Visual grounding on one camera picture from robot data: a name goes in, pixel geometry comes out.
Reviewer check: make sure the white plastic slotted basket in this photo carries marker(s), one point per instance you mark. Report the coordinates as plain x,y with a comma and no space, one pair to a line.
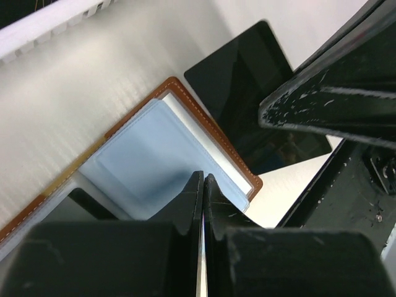
41,25

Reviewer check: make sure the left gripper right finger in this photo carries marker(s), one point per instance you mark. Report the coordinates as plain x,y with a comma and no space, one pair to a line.
245,259

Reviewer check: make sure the black credit card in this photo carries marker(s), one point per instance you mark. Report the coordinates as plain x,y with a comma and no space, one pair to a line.
79,206
231,83

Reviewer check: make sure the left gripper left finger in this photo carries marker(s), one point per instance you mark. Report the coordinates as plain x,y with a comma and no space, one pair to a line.
155,257

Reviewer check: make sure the brown leather card holder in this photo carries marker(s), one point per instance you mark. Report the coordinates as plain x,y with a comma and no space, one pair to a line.
143,161

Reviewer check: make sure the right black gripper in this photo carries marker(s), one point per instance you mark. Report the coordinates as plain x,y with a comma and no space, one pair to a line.
354,97

